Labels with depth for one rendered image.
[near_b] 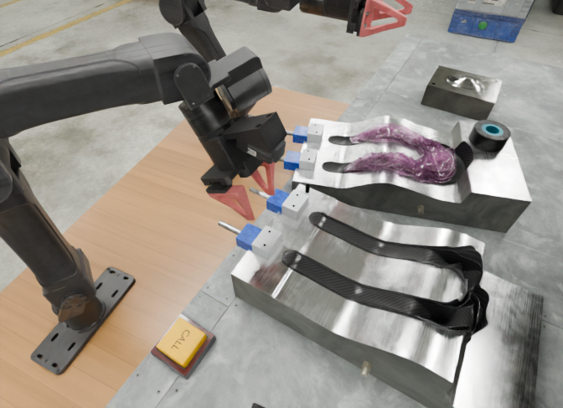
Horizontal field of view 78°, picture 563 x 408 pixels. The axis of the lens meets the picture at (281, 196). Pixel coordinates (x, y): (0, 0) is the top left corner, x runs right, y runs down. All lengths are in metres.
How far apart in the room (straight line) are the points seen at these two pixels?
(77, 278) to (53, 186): 1.78
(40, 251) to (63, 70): 0.26
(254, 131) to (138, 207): 0.53
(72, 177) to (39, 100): 1.96
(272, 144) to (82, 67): 0.23
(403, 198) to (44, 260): 0.68
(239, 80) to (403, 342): 0.44
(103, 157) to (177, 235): 1.66
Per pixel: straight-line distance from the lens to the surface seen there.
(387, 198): 0.83
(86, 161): 2.47
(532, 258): 0.93
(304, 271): 0.65
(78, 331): 0.76
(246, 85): 0.50
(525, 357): 0.72
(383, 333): 0.58
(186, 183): 0.93
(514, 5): 4.04
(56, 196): 2.32
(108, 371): 0.73
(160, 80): 0.44
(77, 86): 0.44
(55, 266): 0.61
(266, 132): 0.44
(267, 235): 0.65
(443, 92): 1.23
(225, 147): 0.49
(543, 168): 1.17
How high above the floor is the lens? 1.44
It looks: 48 degrees down
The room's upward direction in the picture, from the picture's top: straight up
